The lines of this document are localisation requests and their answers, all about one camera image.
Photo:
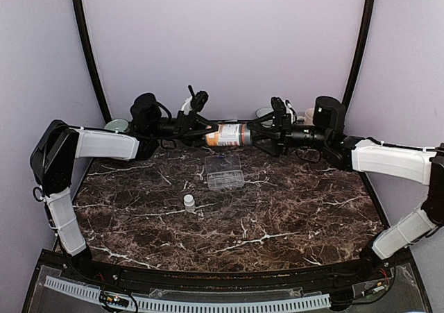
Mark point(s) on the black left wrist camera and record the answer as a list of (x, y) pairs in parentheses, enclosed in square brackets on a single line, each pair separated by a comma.
[(197, 100)]

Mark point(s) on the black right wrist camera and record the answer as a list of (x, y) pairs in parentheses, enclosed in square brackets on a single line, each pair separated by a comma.
[(279, 107)]

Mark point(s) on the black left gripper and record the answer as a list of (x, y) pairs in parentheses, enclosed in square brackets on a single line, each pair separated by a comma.
[(186, 124)]

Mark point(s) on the black right corner post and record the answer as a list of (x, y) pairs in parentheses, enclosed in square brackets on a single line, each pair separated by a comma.
[(359, 52)]

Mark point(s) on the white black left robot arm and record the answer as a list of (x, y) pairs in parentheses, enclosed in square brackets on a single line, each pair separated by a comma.
[(62, 145)]

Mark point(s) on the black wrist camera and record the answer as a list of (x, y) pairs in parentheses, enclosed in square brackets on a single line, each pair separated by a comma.
[(197, 100), (279, 107)]

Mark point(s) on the black left corner post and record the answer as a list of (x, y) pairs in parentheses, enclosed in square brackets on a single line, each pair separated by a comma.
[(83, 32)]

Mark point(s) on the clear plastic pill organizer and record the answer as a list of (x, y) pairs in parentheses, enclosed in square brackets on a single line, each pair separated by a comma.
[(224, 172)]

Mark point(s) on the cream floral ceramic mug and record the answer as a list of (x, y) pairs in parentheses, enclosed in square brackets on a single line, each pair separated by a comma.
[(307, 118)]

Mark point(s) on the small white pill bottle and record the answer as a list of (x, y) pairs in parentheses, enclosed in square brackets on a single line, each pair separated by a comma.
[(189, 203)]

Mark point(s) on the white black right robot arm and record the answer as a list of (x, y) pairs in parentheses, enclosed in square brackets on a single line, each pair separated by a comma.
[(348, 153)]

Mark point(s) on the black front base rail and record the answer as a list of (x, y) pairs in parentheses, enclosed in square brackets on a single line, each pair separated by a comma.
[(334, 277)]

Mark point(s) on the pale green ceramic bowl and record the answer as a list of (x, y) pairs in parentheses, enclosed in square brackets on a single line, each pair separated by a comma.
[(119, 125)]

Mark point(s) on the teal striped ceramic bowl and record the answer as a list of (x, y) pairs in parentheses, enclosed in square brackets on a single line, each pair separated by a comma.
[(263, 111)]

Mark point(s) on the white slotted cable duct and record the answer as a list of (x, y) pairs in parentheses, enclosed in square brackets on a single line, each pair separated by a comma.
[(134, 303)]

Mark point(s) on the black corner post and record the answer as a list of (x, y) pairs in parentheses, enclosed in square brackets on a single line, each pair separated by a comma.
[(83, 32), (359, 52)]

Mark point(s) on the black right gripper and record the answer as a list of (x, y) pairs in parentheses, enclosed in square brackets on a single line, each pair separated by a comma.
[(279, 145)]

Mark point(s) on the orange pill bottle grey cap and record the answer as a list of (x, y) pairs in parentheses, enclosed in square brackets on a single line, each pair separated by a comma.
[(230, 135)]

